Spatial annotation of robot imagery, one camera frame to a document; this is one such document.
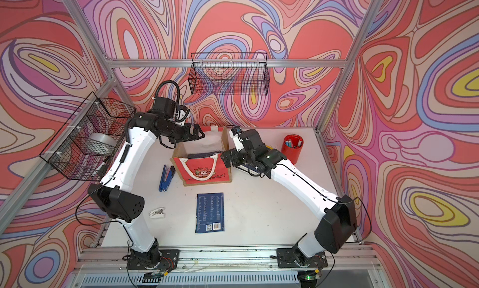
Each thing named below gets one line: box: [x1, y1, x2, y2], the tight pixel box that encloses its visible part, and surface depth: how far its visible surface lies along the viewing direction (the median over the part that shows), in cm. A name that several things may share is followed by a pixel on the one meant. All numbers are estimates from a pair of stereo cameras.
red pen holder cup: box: [280, 134, 304, 166], surface depth 100 cm
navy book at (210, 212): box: [195, 192, 225, 234], surface depth 86 cm
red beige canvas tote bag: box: [169, 126, 233, 187], surface depth 86 cm
